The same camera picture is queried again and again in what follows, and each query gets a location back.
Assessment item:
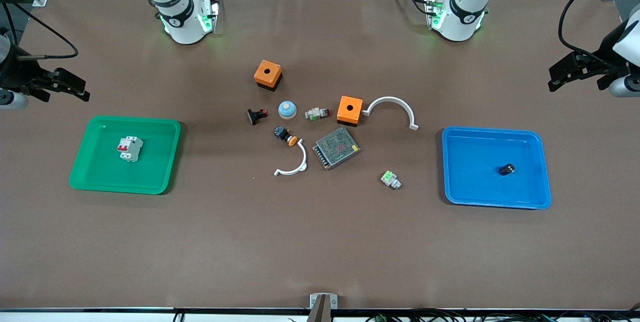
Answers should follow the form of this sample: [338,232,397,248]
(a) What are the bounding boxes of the white red circuit breaker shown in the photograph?
[117,136,144,162]

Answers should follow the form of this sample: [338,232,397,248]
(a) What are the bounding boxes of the metal mesh power supply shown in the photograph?
[312,127,362,171]

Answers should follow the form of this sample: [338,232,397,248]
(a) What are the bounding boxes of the green white contact block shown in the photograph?
[380,170,403,191]

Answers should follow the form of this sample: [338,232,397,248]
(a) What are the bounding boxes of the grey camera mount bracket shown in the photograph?
[309,293,339,322]

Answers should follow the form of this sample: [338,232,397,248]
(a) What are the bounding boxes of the orange button box upper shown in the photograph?
[253,60,284,92]

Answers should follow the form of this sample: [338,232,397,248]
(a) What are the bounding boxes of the brown table mat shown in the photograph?
[0,0,640,311]

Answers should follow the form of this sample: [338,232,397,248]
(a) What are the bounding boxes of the green plastic tray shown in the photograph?
[68,115,182,196]

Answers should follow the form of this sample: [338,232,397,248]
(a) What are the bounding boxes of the large white arc clamp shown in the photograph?
[362,96,420,131]

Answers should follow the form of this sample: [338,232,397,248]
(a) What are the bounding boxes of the orange button box black base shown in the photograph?
[336,95,364,127]

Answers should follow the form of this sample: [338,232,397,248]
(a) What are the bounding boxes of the black orange emergency stop button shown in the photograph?
[273,126,299,147]

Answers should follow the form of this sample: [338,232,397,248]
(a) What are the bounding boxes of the small white arc clamp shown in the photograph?
[273,140,309,177]

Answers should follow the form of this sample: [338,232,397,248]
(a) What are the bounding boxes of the blue plastic tray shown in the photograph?
[441,126,552,210]

